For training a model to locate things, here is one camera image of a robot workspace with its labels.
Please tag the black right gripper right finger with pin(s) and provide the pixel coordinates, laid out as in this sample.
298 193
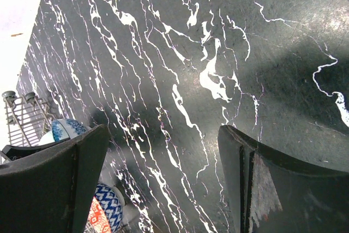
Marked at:
270 191

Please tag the grey wire dish rack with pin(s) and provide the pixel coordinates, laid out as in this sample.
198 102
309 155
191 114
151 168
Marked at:
28 118

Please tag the red geometric patterned bowl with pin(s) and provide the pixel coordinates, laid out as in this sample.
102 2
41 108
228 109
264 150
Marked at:
106 211

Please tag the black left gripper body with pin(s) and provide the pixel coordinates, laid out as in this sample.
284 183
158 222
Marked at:
12 153

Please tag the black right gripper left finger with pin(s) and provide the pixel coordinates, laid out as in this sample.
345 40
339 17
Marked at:
52 190

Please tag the blue patterned bowl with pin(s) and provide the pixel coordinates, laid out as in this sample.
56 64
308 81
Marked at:
63 129

